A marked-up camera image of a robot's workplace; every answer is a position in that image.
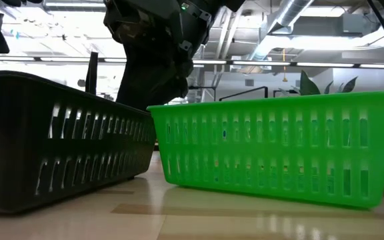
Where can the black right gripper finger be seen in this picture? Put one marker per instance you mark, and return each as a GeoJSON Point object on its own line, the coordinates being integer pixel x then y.
{"type": "Point", "coordinates": [155, 80]}

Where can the black plastic slotted basket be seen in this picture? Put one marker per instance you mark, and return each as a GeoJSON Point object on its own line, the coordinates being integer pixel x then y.
{"type": "Point", "coordinates": [78, 146]}

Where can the green plastic slotted basket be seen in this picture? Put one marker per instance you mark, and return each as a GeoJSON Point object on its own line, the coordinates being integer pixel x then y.
{"type": "Point", "coordinates": [245, 148]}

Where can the ceiling LED light strip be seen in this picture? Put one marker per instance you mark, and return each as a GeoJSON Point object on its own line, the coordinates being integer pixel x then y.
{"type": "Point", "coordinates": [212, 62]}
{"type": "Point", "coordinates": [65, 59]}
{"type": "Point", "coordinates": [262, 63]}
{"type": "Point", "coordinates": [378, 66]}
{"type": "Point", "coordinates": [325, 64]}

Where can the green plant in white pot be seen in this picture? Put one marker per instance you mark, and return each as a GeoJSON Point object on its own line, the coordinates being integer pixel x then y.
{"type": "Point", "coordinates": [307, 85]}

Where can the black background metal frame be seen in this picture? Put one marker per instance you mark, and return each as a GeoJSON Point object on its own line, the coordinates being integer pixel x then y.
{"type": "Point", "coordinates": [205, 87]}

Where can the silver round ventilation duct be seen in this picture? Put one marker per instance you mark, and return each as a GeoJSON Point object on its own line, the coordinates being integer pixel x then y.
{"type": "Point", "coordinates": [288, 13]}

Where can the grey rectangular air duct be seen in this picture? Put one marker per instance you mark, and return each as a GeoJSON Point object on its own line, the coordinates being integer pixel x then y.
{"type": "Point", "coordinates": [362, 25]}

